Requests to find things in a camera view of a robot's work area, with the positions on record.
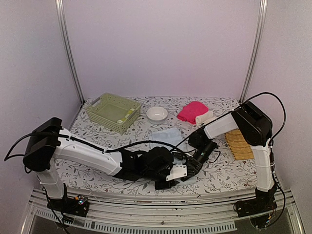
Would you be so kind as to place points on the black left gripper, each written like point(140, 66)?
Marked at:
point(160, 186)

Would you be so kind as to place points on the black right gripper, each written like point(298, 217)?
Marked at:
point(192, 164)

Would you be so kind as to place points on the light blue towel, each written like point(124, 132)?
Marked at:
point(172, 136)

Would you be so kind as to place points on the green crocodile pattern towel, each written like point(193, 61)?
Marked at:
point(127, 116)

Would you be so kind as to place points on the green plastic basket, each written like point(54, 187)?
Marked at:
point(108, 108)

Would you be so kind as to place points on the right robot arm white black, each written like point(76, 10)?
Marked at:
point(256, 128)

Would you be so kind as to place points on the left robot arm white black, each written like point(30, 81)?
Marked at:
point(50, 141)

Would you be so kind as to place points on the cream white towel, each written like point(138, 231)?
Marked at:
point(205, 118)

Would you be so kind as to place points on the yellow woven bamboo tray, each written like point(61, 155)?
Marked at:
point(239, 148)

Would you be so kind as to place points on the pink towel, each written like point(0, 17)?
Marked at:
point(191, 111)

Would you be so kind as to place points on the white ceramic bowl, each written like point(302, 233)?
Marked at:
point(157, 115)

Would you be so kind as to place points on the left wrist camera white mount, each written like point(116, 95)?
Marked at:
point(177, 171)

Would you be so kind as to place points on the aluminium front rail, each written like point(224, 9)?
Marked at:
point(159, 214)

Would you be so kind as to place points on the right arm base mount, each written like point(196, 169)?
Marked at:
point(256, 206)

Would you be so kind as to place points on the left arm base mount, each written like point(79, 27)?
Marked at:
point(78, 206)

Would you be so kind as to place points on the right aluminium frame post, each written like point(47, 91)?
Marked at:
point(257, 40)

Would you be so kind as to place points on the aluminium frame post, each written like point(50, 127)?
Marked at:
point(68, 51)
point(257, 40)

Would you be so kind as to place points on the left aluminium frame post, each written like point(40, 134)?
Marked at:
point(68, 51)

